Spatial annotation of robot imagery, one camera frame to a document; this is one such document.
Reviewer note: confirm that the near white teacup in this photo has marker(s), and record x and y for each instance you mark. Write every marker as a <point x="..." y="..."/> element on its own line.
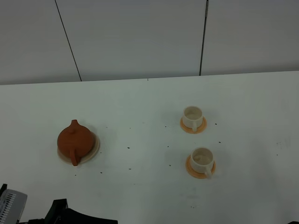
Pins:
<point x="202" y="161"/>

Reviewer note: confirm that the far white teacup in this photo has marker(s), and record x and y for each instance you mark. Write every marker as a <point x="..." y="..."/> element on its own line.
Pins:
<point x="192" y="117"/>

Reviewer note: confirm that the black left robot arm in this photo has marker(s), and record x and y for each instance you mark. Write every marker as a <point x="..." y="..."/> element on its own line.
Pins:
<point x="59" y="213"/>

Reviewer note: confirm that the orange saucer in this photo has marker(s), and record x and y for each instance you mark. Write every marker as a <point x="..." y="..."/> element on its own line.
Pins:
<point x="192" y="171"/>
<point x="200" y="129"/>

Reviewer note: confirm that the beige round teapot coaster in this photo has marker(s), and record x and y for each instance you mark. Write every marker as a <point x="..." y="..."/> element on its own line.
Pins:
<point x="85" y="158"/>

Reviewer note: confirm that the white teacup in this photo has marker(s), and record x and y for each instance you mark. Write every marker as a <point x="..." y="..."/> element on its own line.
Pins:
<point x="192" y="117"/>
<point x="202" y="161"/>

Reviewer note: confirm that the grey vented device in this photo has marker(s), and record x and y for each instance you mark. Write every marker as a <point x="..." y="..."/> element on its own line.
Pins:
<point x="12" y="204"/>

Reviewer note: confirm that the far orange saucer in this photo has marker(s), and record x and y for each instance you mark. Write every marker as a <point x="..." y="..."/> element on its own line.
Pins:
<point x="200" y="129"/>

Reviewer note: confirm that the near orange saucer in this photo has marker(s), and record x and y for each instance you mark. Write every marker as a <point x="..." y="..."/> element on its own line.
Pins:
<point x="192" y="171"/>

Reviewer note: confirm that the brown clay teapot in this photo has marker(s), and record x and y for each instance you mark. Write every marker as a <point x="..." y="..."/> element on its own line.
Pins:
<point x="75" y="142"/>

